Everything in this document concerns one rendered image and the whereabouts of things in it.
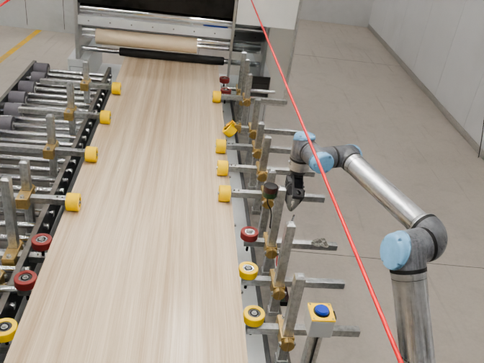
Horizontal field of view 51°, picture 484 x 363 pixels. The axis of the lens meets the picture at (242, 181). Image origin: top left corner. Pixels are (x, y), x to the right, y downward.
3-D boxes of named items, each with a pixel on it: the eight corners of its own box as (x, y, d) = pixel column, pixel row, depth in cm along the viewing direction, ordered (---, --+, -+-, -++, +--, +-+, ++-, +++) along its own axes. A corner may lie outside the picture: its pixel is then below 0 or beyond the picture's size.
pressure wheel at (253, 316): (248, 323, 197) (252, 300, 191) (265, 333, 193) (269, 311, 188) (235, 333, 192) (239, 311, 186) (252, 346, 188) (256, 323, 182)
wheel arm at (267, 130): (297, 134, 320) (298, 130, 319) (298, 136, 318) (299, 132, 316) (240, 129, 316) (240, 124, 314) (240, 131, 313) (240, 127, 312)
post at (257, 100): (250, 167, 326) (261, 96, 302) (251, 170, 323) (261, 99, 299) (245, 167, 325) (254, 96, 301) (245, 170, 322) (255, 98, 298)
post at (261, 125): (253, 194, 307) (264, 120, 282) (253, 197, 304) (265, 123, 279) (247, 194, 306) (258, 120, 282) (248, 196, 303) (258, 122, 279)
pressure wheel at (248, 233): (254, 245, 239) (258, 225, 234) (256, 256, 233) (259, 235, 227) (237, 244, 238) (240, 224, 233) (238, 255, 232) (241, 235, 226)
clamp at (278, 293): (281, 278, 219) (282, 269, 217) (285, 300, 208) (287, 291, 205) (266, 277, 218) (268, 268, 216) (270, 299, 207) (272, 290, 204)
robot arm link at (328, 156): (341, 153, 204) (325, 140, 213) (316, 155, 199) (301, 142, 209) (336, 173, 208) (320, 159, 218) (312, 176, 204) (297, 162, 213)
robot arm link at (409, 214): (469, 235, 165) (353, 137, 216) (441, 242, 160) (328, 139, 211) (457, 263, 171) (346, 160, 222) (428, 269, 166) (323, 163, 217)
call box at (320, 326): (325, 322, 154) (330, 302, 150) (330, 340, 148) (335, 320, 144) (302, 321, 153) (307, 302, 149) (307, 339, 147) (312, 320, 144)
